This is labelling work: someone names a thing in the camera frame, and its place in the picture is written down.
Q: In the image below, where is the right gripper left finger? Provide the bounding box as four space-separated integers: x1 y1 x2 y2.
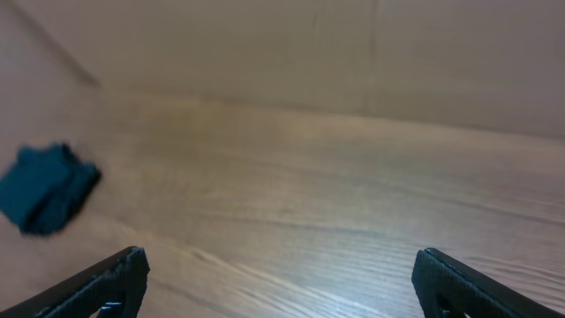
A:
1 246 150 318

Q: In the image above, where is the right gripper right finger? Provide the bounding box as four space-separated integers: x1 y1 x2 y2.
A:
411 248 564 318

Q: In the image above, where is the dark navy t-shirt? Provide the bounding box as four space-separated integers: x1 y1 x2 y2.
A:
1 143 102 236

